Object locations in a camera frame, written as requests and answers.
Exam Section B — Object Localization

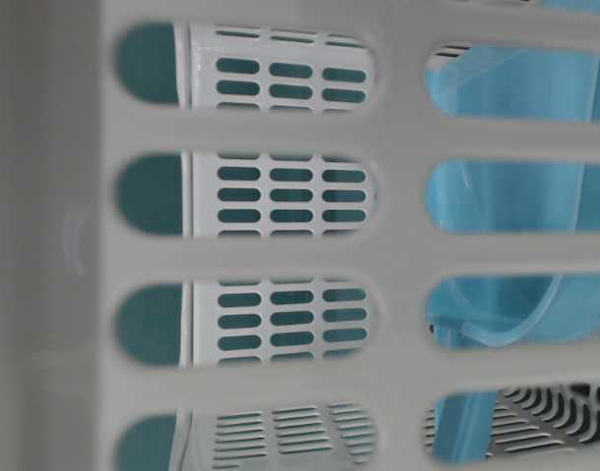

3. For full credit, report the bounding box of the white plastic shopping basket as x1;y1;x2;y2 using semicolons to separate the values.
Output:
0;1;600;470

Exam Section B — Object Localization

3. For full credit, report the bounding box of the light blue plastic dustpan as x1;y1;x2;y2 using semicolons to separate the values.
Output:
425;0;600;471

